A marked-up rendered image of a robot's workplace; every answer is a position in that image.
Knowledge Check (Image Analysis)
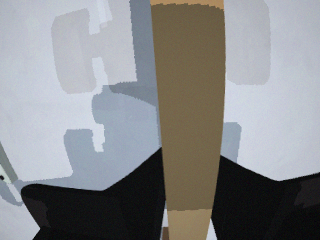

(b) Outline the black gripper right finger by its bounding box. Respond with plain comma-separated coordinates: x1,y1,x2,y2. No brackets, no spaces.
211,155,320,240

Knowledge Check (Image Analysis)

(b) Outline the long wooden rail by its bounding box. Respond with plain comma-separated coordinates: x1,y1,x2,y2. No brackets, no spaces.
151,0,227,240

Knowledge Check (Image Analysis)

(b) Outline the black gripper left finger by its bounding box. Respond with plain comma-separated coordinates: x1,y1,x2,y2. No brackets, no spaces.
20,148,165,240

